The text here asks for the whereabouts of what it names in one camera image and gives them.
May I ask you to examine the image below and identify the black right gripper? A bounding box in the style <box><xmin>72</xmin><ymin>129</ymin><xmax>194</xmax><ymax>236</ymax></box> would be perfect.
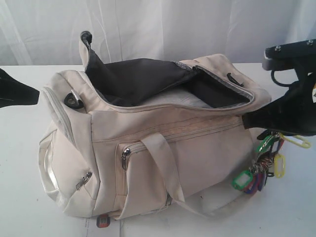
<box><xmin>242</xmin><ymin>59</ymin><xmax>316</xmax><ymax>136</ymax></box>

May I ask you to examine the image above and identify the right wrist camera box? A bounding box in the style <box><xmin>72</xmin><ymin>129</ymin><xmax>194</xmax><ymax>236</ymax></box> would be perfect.
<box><xmin>262</xmin><ymin>39</ymin><xmax>316</xmax><ymax>72</ymax></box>

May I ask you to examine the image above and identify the colourful key tag bunch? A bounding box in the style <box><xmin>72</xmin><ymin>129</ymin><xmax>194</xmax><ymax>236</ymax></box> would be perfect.
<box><xmin>231</xmin><ymin>132</ymin><xmax>311</xmax><ymax>195</ymax></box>

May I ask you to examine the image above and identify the colourful sticker on table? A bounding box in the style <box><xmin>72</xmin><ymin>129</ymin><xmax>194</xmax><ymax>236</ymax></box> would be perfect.
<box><xmin>96</xmin><ymin>214</ymin><xmax>111</xmax><ymax>228</ymax></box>

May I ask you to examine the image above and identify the cream fabric duffel bag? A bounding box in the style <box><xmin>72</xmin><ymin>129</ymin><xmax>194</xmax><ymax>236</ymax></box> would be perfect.
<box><xmin>38</xmin><ymin>31</ymin><xmax>271</xmax><ymax>219</ymax></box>

